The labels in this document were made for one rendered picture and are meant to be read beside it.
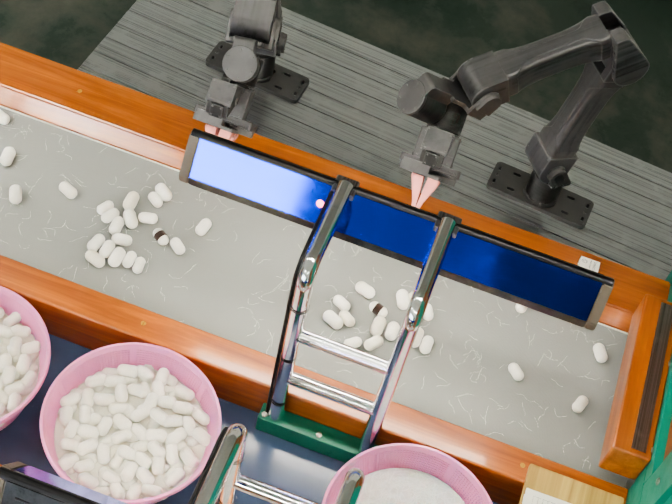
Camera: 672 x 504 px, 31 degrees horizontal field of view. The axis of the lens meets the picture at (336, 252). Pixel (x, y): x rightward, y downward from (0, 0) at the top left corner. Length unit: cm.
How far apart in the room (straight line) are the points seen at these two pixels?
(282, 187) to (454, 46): 190
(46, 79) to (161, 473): 78
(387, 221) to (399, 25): 193
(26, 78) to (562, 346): 105
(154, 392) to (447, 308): 51
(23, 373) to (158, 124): 53
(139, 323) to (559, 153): 80
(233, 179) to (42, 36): 176
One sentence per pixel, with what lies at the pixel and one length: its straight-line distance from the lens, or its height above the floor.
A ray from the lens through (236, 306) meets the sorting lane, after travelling 198.
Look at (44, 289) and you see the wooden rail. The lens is 196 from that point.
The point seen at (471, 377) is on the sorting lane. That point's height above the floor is 74.
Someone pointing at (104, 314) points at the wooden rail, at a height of 77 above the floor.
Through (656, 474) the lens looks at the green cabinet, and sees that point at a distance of 180.
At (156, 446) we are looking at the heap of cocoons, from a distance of 184.
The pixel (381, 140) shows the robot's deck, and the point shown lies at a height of 67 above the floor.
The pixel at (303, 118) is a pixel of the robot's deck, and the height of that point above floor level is 67.
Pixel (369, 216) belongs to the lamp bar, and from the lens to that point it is 167.
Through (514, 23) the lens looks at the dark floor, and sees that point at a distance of 367.
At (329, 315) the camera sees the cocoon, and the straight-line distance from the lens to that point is 196.
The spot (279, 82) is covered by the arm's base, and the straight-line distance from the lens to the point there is 238.
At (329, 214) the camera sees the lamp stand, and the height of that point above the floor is 112.
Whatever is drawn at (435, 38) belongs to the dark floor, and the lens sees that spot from 354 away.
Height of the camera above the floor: 239
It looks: 53 degrees down
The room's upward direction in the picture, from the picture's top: 14 degrees clockwise
